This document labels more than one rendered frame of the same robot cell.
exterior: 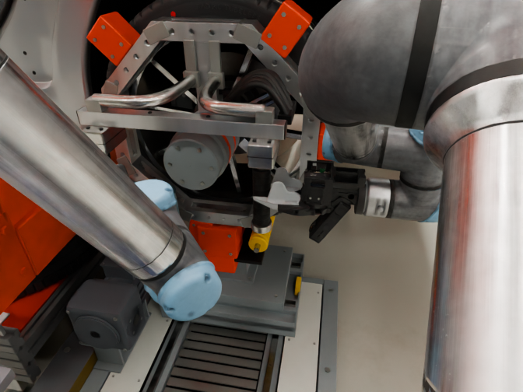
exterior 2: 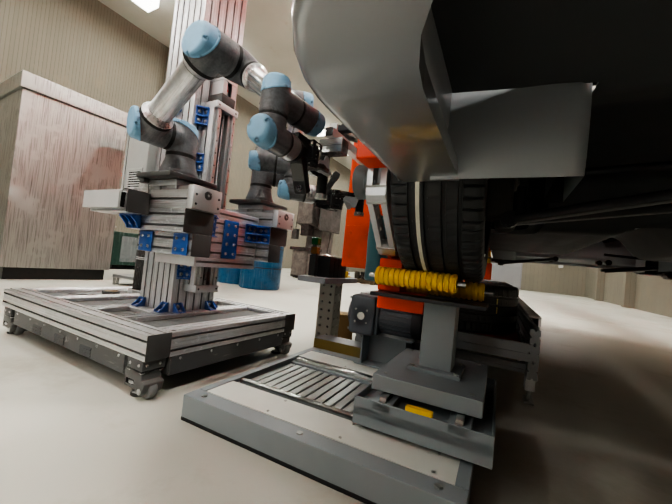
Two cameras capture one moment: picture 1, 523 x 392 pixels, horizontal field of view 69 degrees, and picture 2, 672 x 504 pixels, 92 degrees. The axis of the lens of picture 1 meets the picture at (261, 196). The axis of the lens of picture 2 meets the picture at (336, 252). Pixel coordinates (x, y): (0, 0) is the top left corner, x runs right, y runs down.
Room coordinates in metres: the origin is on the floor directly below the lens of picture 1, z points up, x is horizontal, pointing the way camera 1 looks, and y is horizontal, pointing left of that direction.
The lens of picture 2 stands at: (1.03, -1.05, 0.54)
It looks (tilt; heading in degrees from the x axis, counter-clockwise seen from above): 2 degrees up; 107
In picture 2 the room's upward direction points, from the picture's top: 6 degrees clockwise
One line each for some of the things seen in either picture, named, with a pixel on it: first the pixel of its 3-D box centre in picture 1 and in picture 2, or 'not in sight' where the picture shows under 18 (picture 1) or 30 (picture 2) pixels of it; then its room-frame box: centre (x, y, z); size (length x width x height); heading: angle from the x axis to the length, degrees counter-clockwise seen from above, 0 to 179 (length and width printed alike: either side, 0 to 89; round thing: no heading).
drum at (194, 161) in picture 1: (205, 145); (384, 182); (0.84, 0.14, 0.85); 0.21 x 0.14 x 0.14; 170
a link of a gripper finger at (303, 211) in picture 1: (300, 204); not in sight; (0.61, -0.07, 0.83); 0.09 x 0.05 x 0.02; 89
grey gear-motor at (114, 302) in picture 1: (132, 295); (395, 332); (0.91, 0.44, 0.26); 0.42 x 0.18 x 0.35; 170
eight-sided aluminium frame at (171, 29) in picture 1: (212, 134); (403, 181); (0.91, 0.13, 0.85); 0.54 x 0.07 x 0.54; 80
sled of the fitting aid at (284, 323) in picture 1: (237, 283); (433, 397); (1.08, 0.10, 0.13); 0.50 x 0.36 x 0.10; 80
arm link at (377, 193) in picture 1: (373, 197); (286, 146); (0.61, -0.22, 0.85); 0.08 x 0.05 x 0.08; 170
